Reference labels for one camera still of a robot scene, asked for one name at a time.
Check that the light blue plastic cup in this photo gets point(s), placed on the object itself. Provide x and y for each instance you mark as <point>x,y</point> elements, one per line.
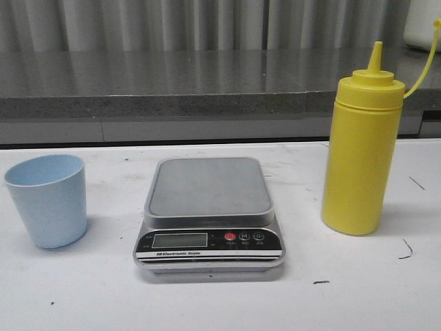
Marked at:
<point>50,196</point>

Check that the grey stone counter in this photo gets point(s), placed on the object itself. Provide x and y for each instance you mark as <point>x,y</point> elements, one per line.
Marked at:
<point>117,98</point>

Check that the silver digital kitchen scale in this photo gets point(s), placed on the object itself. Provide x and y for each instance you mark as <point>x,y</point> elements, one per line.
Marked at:
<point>209,219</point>

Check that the white container in background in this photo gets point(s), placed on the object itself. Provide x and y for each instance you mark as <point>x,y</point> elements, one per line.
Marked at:
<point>419,29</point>

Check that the yellow squeeze bottle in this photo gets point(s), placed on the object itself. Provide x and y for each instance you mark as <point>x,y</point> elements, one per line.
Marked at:
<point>364,129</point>

